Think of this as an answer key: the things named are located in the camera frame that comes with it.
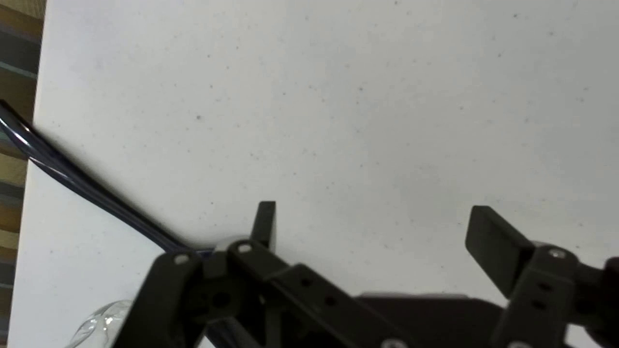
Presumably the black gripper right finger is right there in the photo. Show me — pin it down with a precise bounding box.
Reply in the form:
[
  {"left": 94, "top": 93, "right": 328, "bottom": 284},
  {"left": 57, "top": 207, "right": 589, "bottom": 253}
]
[{"left": 461, "top": 205, "right": 619, "bottom": 348}]

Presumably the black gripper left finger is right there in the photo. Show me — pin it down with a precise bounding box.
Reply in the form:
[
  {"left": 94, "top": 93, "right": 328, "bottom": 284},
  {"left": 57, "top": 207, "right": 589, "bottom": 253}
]
[{"left": 111, "top": 199, "right": 413, "bottom": 348}]

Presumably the black plastic spoon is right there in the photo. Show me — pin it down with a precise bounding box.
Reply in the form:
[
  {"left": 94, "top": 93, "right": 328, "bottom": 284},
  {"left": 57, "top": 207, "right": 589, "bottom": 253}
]
[{"left": 0, "top": 98, "right": 214, "bottom": 257}]

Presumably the clear glass jar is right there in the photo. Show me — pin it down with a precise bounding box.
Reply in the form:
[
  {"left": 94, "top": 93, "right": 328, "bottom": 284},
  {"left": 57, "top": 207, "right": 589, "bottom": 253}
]
[{"left": 63, "top": 296, "right": 136, "bottom": 348}]

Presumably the white plastic board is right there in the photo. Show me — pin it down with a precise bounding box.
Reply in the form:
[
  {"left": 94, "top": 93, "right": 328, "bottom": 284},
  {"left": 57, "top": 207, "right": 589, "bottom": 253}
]
[{"left": 5, "top": 0, "right": 619, "bottom": 348}]

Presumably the striped sofa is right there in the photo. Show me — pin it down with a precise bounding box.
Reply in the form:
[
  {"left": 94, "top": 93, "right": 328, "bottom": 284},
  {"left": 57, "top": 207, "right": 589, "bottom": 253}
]
[{"left": 0, "top": 0, "right": 47, "bottom": 348}]

